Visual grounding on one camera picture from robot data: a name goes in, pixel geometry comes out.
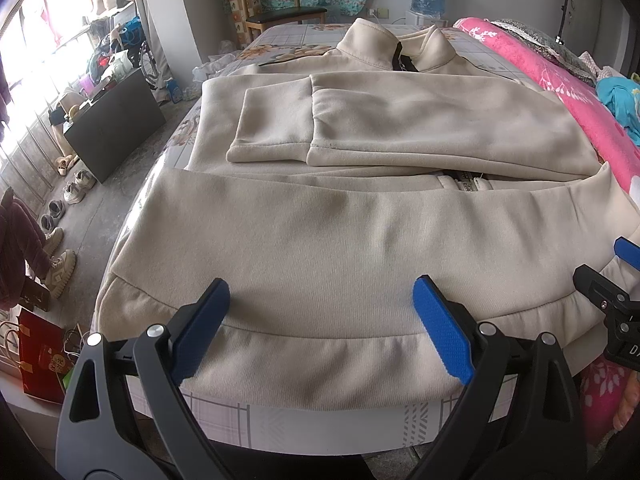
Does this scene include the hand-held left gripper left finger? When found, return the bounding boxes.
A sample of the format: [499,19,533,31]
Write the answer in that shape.
[55,277,232,480]

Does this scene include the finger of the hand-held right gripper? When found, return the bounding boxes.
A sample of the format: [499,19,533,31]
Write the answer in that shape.
[614,236,640,262]
[572,265,640,314]

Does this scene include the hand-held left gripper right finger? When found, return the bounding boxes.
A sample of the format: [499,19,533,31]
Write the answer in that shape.
[405,275,588,480]

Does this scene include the beige zip jacket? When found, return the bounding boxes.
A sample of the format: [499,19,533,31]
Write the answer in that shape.
[95,17,640,411]

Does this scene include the bed with printed sheet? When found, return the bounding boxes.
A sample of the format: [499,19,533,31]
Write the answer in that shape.
[117,22,521,453]

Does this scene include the turquoise cloth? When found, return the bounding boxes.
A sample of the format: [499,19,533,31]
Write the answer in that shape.
[595,72,640,141]

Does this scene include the red gift bag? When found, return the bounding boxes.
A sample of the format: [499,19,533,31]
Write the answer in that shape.
[17,308,68,403]

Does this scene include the pink floral blanket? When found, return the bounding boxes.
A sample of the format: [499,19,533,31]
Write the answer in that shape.
[452,16,640,448]

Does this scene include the black cabinet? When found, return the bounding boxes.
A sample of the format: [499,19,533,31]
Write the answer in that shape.
[62,67,167,184]

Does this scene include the grey lace cloth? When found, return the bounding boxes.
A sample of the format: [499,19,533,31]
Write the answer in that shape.
[492,19,611,83]

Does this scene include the white plastic bags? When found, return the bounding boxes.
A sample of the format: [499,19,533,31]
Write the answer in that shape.
[192,52,241,96]

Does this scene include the black spoked wheel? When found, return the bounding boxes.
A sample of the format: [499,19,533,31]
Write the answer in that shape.
[137,40,166,86]

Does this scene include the white water dispenser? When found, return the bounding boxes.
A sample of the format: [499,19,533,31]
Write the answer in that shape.
[404,10,451,28]

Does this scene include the patterned wooden shelf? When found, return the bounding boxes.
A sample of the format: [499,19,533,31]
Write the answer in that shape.
[218,0,251,50]

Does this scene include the wooden chair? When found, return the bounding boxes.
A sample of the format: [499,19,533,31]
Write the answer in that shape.
[235,0,328,43]

